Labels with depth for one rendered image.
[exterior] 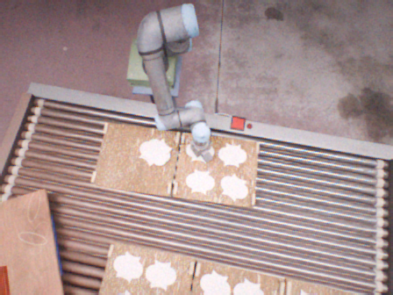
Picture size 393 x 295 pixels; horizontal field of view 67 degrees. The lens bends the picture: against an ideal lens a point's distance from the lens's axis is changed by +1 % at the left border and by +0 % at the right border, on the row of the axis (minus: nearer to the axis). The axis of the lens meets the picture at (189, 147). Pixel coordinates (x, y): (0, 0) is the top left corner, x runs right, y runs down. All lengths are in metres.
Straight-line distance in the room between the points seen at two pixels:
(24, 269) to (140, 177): 0.65
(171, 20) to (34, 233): 1.10
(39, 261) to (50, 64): 2.08
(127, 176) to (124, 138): 0.21
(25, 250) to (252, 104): 2.03
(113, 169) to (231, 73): 1.65
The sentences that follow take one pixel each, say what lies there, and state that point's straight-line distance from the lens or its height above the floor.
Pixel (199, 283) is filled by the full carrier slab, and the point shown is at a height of 0.94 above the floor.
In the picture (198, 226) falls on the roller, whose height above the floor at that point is 0.92.
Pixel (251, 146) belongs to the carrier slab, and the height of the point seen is 0.94.
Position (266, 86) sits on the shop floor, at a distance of 2.85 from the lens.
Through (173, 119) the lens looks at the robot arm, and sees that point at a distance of 1.30.
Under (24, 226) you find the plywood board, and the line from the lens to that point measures 1.60.
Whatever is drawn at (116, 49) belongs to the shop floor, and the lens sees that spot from 3.08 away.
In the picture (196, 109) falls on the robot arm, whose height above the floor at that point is 1.24.
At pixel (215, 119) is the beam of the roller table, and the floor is 0.92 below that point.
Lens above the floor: 2.44
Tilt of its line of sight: 73 degrees down
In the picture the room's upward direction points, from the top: 3 degrees counter-clockwise
